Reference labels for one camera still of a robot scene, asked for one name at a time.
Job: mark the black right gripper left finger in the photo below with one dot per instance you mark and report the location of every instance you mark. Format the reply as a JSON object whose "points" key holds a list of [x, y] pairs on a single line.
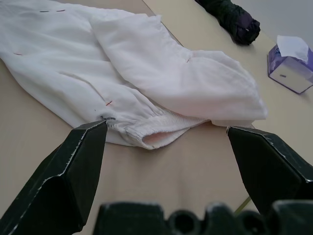
{"points": [[61, 176]]}

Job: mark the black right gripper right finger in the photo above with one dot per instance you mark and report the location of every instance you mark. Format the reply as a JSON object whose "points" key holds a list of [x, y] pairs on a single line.
{"points": [[271, 166]]}

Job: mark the white cloth garment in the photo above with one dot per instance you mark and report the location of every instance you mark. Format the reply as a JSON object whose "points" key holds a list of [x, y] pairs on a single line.
{"points": [[73, 61]]}

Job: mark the purple tissue box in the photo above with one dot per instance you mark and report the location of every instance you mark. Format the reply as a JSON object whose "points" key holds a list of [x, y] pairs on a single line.
{"points": [[288, 76]]}

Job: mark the white tissue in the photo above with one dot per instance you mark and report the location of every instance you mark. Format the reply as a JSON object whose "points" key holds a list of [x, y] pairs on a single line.
{"points": [[292, 46]]}

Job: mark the black folded umbrella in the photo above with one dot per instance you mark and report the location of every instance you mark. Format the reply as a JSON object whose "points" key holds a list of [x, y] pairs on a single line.
{"points": [[234, 22]]}

